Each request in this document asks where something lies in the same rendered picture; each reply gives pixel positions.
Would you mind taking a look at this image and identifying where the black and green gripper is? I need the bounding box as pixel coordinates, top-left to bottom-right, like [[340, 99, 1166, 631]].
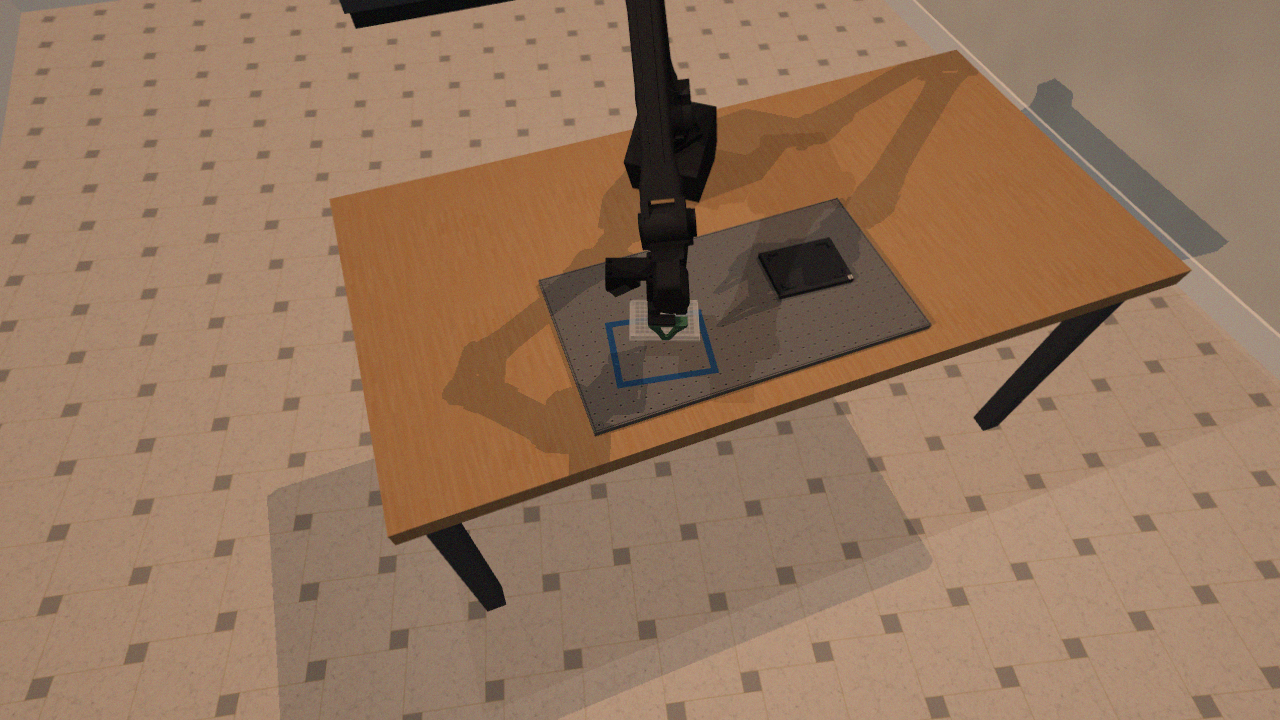
[[648, 302, 689, 340]]

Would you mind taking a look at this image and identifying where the beige gridded plate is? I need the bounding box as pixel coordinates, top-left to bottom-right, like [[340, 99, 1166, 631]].
[[628, 300, 700, 342]]

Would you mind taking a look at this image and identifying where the blue tape outline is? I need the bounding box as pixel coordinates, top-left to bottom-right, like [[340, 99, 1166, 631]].
[[605, 309, 719, 389]]

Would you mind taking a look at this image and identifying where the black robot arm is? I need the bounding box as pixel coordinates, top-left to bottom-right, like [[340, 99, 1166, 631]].
[[605, 0, 703, 314]]

